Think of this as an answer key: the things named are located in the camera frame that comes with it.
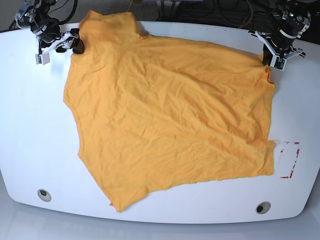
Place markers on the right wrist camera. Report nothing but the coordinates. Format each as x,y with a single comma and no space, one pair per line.
42,59

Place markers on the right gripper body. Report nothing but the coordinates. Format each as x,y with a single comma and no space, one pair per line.
60,44

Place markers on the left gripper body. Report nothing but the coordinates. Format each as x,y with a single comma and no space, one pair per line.
278,44

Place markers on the red tape rectangle marking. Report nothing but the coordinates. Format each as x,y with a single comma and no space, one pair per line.
288,158

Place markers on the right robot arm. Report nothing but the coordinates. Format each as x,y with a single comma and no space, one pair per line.
34,15

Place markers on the right table cable grommet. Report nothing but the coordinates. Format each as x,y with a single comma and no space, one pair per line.
263,207

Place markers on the left table cable grommet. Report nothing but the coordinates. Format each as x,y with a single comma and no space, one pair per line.
44,195

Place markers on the table cable grommet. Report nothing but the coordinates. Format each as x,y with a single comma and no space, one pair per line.
263,207
44,195

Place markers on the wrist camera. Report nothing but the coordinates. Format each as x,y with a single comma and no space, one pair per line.
42,59
279,63

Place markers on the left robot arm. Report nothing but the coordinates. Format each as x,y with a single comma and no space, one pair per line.
289,19

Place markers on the orange t-shirt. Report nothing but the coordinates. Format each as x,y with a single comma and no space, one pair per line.
156,112

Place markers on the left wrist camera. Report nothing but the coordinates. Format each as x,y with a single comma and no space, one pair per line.
279,63

